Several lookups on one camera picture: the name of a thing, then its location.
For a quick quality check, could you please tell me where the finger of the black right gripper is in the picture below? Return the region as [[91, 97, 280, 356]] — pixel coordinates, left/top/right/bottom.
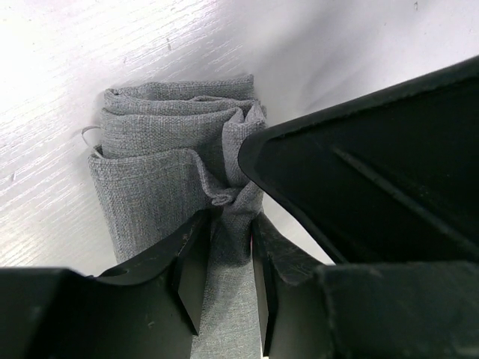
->
[[238, 58, 478, 263]]

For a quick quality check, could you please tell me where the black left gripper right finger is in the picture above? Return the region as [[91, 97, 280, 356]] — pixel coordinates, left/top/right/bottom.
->
[[251, 215, 478, 358]]

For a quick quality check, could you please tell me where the grey cloth napkin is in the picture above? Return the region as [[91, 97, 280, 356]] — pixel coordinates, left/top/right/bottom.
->
[[88, 75, 266, 358]]

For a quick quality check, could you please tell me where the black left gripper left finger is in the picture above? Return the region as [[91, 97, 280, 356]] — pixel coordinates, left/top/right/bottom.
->
[[1, 210, 210, 358]]

